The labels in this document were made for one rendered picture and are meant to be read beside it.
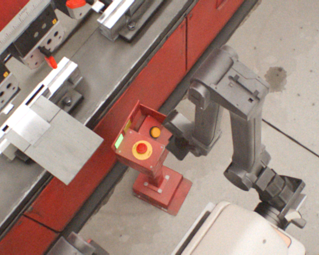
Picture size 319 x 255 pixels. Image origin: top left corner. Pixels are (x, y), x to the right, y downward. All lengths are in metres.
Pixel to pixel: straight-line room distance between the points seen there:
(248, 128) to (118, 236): 1.59
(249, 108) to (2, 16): 0.65
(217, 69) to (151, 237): 1.64
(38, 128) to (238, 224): 0.77
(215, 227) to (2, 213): 0.81
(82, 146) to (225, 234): 0.62
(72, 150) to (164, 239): 1.04
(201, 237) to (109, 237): 1.39
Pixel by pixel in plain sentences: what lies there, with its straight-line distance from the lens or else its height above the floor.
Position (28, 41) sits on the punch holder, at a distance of 1.33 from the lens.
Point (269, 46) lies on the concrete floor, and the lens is 2.78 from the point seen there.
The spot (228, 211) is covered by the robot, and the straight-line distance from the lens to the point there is 1.07.
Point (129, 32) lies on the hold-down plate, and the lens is 1.75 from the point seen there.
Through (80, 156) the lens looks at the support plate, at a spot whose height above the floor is 1.00.
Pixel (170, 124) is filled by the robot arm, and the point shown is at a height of 1.21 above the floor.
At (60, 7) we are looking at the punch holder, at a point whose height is 1.20.
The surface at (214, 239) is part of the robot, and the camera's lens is 1.05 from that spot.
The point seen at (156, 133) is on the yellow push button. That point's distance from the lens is 1.76.
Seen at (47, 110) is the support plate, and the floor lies 1.00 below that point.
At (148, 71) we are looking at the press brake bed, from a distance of 1.87.
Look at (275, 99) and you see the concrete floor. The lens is 2.64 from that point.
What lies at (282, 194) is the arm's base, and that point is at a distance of 1.20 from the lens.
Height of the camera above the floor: 2.38
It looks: 70 degrees down
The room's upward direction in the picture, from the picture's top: 8 degrees counter-clockwise
